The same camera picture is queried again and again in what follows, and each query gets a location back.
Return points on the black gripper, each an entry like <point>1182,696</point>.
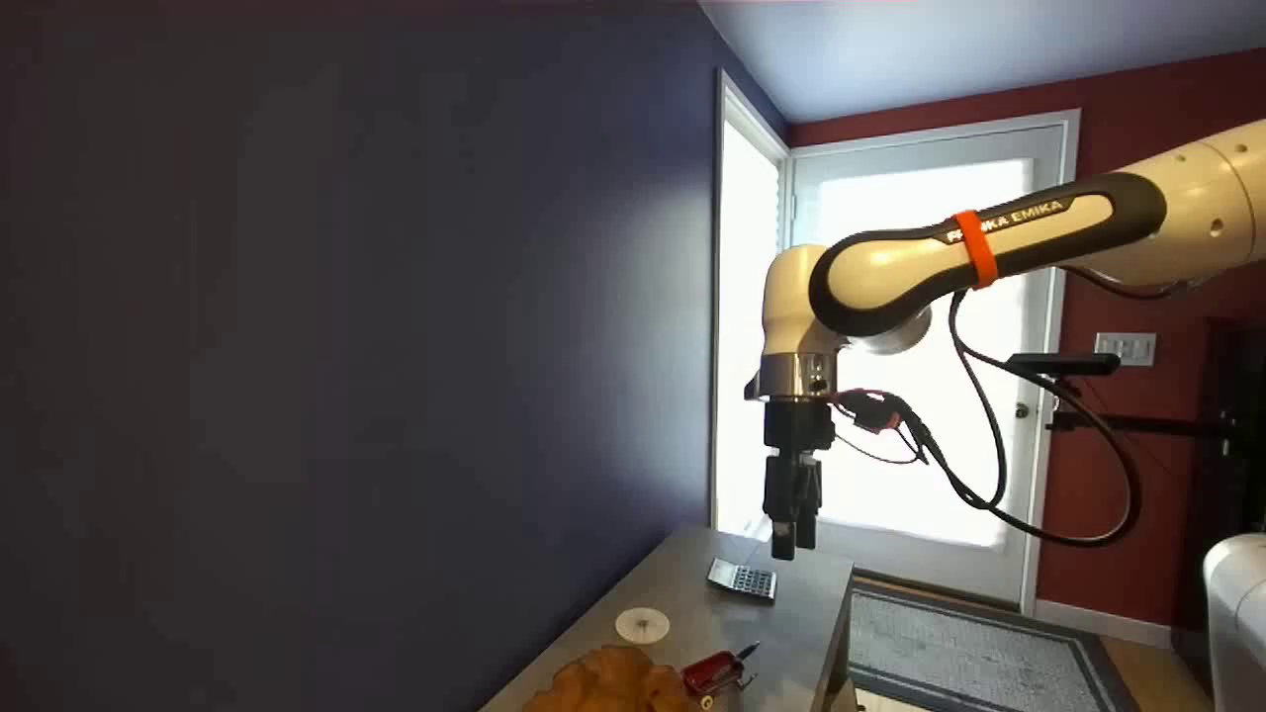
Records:
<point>797,458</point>

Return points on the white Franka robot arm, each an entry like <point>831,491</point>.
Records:
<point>1189,200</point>

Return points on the grey desk calculator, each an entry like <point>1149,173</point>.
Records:
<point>740,580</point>

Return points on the white glass door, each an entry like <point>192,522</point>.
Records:
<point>925,501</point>

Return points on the white round spoked disc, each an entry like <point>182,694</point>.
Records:
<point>641,621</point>

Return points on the white side window panel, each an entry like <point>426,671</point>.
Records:
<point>750,328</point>

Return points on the irregular wooden burl slab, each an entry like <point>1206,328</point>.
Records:
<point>614,682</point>

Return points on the dark brown door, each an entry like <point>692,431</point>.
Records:
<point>1234,459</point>

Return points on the small wrist camera box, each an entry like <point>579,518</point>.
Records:
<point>863,410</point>

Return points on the white wall switch plate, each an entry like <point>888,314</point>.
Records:
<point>1125,349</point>

